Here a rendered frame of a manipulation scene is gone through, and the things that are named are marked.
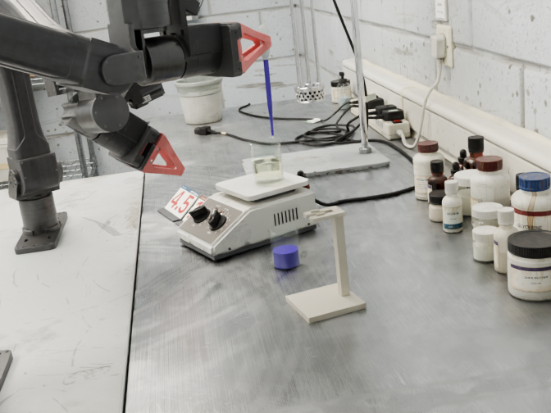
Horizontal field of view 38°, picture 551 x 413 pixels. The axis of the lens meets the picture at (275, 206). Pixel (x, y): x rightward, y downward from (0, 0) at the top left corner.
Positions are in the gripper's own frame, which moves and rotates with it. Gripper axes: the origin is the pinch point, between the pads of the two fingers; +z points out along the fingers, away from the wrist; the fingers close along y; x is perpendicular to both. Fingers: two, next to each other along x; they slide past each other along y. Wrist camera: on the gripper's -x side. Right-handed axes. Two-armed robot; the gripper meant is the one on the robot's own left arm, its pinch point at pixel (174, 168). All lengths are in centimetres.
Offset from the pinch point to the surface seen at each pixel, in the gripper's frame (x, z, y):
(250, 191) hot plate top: -2.3, 9.3, -8.9
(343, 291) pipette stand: 5.6, 11.4, -37.7
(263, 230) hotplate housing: 2.3, 13.2, -11.8
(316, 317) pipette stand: 10.3, 7.3, -39.9
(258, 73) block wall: -75, 115, 205
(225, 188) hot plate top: -1.2, 8.1, -3.7
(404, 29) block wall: -63, 56, 39
